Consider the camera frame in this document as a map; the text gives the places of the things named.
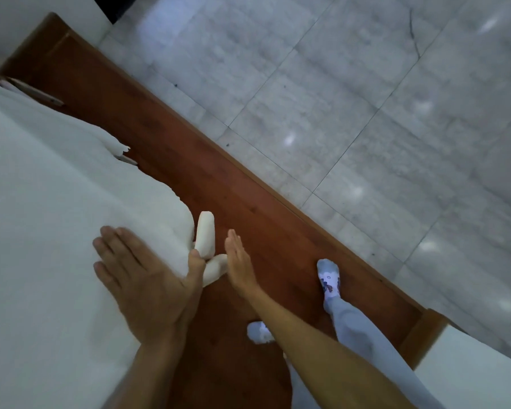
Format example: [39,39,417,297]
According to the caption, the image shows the person's left hand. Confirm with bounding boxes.
[92,226,208,342]

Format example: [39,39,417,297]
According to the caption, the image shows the light blue trousers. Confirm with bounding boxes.
[283,294,447,409]

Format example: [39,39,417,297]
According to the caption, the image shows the white duvet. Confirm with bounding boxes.
[0,78,230,409]

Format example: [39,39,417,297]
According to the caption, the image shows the brown wooden bed platform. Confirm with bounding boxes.
[0,12,451,409]

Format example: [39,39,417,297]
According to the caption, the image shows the white mattress with red trim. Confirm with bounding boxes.
[0,71,65,108]

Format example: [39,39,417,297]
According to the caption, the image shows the person's left forearm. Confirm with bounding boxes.
[102,330,190,409]

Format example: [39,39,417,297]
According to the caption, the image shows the person's right forearm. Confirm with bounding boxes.
[245,287,414,409]

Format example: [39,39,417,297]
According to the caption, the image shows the white patterned sock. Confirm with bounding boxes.
[246,321,277,346]
[316,258,342,312]

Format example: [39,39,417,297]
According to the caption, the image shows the person's right hand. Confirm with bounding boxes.
[224,228,261,299]

